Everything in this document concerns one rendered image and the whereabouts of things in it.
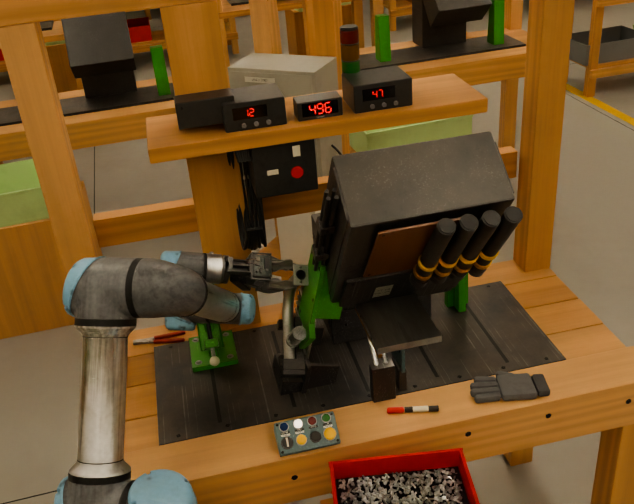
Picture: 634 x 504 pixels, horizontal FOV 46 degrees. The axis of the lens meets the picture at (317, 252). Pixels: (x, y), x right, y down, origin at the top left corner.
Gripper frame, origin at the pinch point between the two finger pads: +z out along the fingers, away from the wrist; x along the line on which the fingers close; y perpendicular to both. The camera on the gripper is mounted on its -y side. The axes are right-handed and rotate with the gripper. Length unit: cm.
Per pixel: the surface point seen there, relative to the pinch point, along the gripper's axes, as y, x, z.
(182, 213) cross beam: -26.4, 24.2, -27.1
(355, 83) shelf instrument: 19, 48, 11
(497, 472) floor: -85, -49, 103
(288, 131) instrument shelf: 13.3, 34.5, -5.8
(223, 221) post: -18.2, 19.9, -16.5
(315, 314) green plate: 4.2, -10.8, 3.5
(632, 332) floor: -110, 15, 196
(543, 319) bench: -8, -6, 78
